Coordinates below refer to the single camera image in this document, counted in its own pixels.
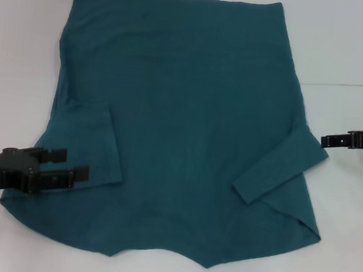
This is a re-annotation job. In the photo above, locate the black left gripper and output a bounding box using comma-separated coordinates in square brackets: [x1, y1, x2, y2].
[0, 143, 92, 204]

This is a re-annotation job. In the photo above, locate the teal blue shirt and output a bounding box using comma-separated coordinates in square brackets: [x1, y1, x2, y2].
[0, 0, 342, 271]

